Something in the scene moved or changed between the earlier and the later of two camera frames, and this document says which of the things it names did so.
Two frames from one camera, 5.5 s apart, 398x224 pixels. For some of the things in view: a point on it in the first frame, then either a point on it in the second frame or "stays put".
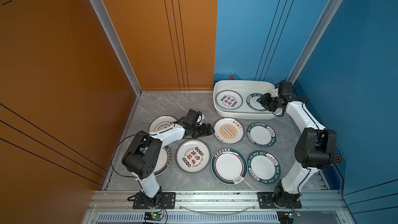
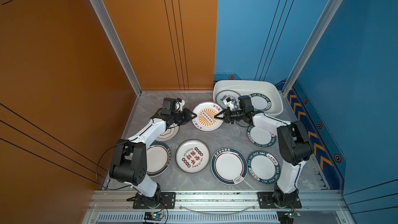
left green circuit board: (153, 216) stays put
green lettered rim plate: (253, 103) stays put
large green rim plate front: (229, 166) stays put
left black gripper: (208, 133) → (185, 112)
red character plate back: (229, 99) stays put
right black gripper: (264, 99) → (226, 120)
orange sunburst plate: (228, 130) → (205, 120)
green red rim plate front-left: (164, 162) stays put
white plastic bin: (238, 99) stays put
